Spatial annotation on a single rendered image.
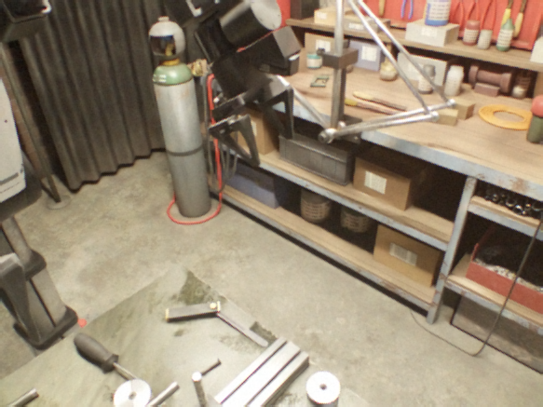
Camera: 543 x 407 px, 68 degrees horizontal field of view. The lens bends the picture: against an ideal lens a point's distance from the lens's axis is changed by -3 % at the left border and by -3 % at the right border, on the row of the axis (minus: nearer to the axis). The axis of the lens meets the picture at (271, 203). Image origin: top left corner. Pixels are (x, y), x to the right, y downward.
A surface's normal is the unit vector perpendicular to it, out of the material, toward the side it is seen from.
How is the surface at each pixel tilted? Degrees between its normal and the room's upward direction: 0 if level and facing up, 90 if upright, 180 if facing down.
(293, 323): 0
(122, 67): 91
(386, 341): 0
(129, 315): 0
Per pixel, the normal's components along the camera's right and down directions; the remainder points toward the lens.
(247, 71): 0.71, -0.15
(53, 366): -0.04, -0.81
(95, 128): -0.08, 0.57
